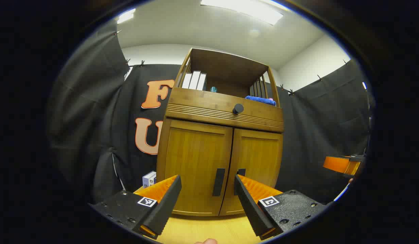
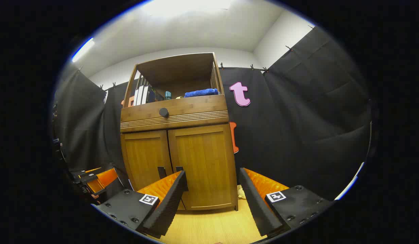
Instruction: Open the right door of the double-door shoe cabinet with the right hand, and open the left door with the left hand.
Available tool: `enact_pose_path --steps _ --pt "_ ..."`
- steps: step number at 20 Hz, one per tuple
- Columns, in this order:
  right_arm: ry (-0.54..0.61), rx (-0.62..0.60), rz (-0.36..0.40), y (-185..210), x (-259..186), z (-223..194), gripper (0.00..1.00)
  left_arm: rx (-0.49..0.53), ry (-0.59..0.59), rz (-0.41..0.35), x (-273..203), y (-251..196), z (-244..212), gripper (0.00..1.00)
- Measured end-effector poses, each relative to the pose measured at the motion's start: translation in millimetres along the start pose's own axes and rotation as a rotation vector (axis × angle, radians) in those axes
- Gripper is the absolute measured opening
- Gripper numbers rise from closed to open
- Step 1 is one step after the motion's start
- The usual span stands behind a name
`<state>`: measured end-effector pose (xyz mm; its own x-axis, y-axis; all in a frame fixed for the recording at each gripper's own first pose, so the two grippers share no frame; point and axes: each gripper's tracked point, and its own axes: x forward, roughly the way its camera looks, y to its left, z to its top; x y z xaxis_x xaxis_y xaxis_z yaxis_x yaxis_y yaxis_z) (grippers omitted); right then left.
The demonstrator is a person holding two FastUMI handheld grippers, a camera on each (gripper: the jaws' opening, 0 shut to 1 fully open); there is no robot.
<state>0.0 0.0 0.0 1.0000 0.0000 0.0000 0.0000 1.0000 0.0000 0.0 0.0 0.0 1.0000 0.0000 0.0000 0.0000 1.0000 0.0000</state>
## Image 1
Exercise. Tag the small ceiling light panel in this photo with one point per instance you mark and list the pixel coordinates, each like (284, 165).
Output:
(126, 16)

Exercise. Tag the white and blue book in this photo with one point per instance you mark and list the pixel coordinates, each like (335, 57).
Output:
(149, 179)

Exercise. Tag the black round drawer knob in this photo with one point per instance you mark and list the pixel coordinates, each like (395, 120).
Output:
(238, 108)

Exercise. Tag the white binder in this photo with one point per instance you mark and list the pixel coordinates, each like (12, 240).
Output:
(202, 82)
(195, 80)
(186, 81)

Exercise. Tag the wooden cabinet drawer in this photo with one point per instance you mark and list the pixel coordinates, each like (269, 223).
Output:
(209, 101)

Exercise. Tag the wooden double-door shoe cabinet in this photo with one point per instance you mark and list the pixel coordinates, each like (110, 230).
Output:
(226, 64)

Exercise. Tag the large ceiling light panel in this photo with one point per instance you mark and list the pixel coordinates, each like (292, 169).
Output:
(243, 10)

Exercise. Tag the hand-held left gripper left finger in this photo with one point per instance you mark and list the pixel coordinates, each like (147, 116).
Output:
(165, 206)

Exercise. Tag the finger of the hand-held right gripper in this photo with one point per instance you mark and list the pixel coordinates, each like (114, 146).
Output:
(338, 164)

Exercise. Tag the black backdrop cloth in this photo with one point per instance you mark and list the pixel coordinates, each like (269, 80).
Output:
(314, 128)

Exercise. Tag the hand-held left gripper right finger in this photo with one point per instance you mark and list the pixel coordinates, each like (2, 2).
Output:
(250, 206)

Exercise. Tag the blue towel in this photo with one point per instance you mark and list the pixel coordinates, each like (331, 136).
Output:
(260, 100)

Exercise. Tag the wooden shoe cabinet door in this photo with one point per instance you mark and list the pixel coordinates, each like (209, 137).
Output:
(192, 159)
(260, 156)

